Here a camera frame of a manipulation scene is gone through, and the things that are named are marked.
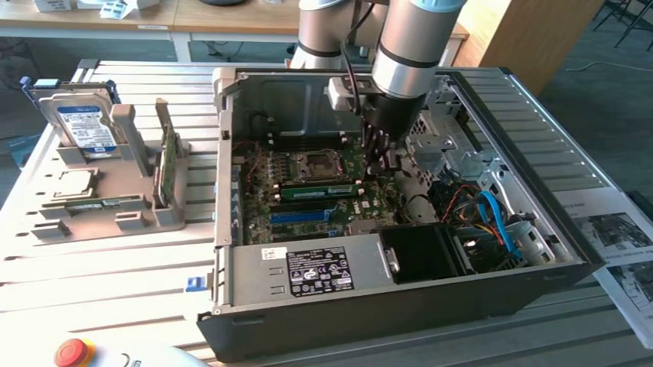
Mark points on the silver disk bay cage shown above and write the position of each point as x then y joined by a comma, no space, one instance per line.
443,153

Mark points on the blue table clamp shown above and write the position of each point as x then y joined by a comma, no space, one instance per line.
196,283

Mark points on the blue expansion slot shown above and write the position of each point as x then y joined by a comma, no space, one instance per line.
298,218

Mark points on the CPU socket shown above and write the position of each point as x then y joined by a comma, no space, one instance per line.
316,166

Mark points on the printed paper sheet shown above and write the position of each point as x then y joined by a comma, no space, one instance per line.
611,237

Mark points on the open black PC case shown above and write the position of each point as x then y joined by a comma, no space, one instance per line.
356,329

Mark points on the green RAM stick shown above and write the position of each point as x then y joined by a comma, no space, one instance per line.
96,204
318,192

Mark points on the black RAM slots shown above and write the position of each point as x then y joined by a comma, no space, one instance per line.
311,140

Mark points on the red emergency stop button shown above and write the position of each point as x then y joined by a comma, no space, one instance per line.
73,351

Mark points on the white and blue carton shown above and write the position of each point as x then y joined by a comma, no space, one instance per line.
115,7

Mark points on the black chair legs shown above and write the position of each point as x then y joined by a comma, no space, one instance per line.
627,19

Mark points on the wooden cabinet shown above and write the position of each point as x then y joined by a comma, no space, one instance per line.
530,34

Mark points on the green motherboard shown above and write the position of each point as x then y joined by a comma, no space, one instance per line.
257,225

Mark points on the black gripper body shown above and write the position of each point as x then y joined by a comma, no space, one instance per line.
390,112

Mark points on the grey power supply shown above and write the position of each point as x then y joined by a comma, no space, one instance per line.
264,271

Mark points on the white box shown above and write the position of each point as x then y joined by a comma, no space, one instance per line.
50,4

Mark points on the grey parts rack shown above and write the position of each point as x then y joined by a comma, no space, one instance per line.
127,164

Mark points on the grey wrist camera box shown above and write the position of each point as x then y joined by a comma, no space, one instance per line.
342,93

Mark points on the hard disk with blue label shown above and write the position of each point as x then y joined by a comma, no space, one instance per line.
81,126

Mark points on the black expansion slot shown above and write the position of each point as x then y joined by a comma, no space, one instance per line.
300,208

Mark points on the green graphics card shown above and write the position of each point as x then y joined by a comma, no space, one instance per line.
168,160

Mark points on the silver CPU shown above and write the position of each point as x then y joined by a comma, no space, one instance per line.
74,183

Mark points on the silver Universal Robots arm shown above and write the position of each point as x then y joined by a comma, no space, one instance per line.
407,46

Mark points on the wooden desk with white frame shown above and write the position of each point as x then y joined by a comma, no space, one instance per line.
152,23

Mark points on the hard disk in blue caddy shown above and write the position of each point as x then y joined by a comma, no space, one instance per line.
45,86

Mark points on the white teach pendant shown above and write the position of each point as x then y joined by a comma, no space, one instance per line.
163,357

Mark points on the blue book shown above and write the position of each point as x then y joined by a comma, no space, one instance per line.
22,151

